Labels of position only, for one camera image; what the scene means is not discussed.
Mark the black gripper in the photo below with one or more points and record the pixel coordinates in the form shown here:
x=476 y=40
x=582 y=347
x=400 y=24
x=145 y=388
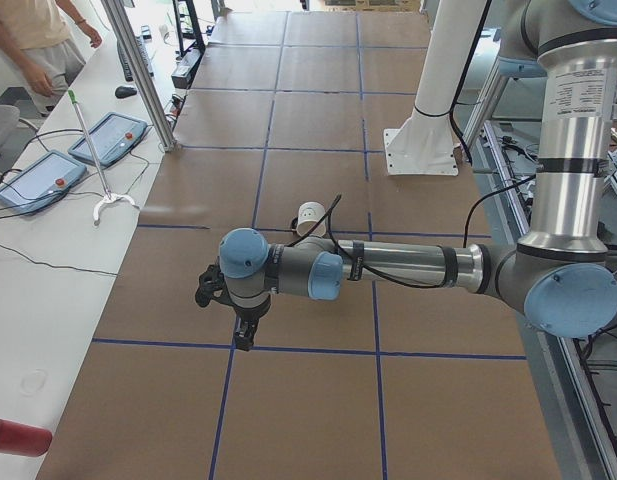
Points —
x=247 y=316

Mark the white smiley mug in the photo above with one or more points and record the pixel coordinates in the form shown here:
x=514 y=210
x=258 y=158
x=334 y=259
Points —
x=309 y=213

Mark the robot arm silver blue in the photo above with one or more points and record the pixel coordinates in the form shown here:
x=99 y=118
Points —
x=556 y=275

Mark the white stand with rod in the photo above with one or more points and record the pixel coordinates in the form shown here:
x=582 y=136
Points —
x=109 y=197

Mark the far teach pendant tablet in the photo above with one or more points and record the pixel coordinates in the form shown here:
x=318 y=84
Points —
x=115 y=135

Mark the teach pendant tablet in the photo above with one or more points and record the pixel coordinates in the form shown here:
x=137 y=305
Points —
x=42 y=183
x=115 y=135

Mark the near teach pendant tablet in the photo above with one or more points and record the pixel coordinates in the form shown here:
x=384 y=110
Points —
x=42 y=183

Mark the black computer mouse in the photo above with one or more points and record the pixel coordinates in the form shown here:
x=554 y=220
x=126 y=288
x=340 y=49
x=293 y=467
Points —
x=124 y=91

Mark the red bottle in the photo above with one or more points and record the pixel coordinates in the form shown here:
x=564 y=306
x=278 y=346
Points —
x=23 y=440

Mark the grey office chair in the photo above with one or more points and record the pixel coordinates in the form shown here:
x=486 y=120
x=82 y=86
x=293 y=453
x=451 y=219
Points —
x=10 y=121

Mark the person in beige shirt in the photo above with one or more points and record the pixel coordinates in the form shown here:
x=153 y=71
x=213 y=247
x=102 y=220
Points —
x=37 y=42

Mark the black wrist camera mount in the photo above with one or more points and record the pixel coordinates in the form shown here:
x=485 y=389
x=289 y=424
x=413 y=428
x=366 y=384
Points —
x=212 y=287

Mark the white camera mast pillar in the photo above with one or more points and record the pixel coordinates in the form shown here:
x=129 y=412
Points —
x=424 y=144

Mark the aluminium frame post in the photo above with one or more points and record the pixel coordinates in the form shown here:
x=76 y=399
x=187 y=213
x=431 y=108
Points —
x=124 y=33

